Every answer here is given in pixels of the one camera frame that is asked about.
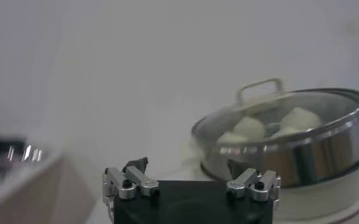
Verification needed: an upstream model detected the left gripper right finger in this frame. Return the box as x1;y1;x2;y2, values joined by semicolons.
226;159;281;202

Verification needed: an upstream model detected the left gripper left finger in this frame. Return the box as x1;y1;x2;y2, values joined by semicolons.
102;156;161;200

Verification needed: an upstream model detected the glass pot lid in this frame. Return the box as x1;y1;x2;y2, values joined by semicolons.
191;78;359;153

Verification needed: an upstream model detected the stainless steel steamer basket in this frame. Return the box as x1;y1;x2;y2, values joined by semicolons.
197;106;359;188

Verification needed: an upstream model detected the stainless steel steamer pot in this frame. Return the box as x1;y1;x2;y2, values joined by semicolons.
182;133;359;224

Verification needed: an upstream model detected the white side table with mouse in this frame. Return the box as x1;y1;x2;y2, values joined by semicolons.
0;145;96;224

